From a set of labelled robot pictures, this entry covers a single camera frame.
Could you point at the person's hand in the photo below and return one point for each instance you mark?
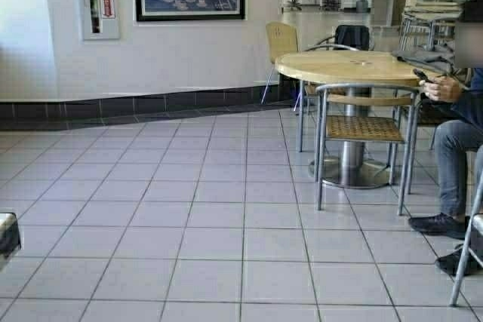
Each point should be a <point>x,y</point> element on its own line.
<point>442,89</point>

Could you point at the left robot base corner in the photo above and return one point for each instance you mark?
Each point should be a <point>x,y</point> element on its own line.
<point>10,238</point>

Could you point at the black smartphone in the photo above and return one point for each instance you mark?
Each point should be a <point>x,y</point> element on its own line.
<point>423,77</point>

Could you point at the grey bag on table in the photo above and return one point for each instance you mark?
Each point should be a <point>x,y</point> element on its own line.
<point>440,59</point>

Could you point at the seated person in jeans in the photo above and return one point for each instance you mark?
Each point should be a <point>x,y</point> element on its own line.
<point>453,139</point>

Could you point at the metal armchair woven seat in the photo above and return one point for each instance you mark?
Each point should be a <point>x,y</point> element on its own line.
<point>349,115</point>

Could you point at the black jacket on chair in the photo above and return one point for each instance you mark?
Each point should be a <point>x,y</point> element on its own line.
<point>354,36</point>

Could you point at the round wooden cafe table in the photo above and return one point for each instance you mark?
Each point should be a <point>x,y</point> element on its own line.
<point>334,67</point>

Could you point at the folding metal chair frame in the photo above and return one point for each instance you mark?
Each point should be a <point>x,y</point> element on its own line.
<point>475,222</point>

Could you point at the light wooden chair by wall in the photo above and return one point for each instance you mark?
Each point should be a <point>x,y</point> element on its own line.
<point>282,39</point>

